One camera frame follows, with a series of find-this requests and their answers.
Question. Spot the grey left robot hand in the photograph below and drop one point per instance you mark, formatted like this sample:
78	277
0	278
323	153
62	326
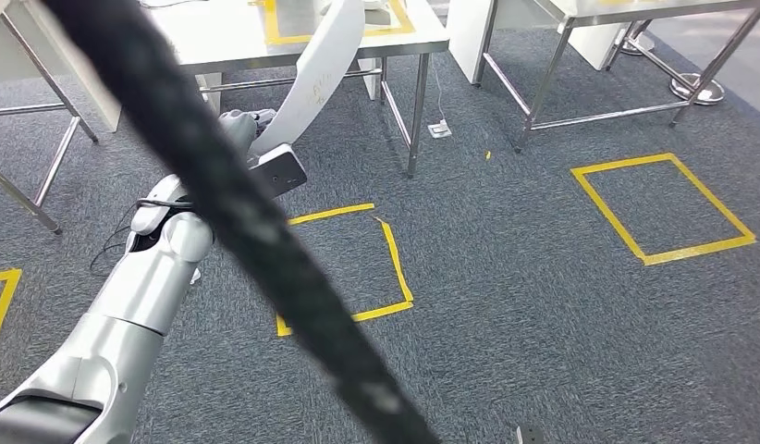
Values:
239	125

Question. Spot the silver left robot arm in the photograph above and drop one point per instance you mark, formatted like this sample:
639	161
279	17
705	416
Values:
141	288

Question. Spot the steel workbench table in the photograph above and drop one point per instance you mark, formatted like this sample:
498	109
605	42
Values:
233	37

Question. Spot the white board panel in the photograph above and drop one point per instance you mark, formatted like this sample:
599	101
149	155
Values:
594	49
92	104
469	43

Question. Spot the white floor socket box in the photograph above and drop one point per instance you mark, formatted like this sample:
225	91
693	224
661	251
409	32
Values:
440	129

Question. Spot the silver round stanchion base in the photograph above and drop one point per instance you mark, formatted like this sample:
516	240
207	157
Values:
698	92
637	44

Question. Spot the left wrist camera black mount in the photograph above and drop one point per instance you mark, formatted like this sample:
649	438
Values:
282	171

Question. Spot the black robot bracket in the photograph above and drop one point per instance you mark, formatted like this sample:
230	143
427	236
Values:
530	436

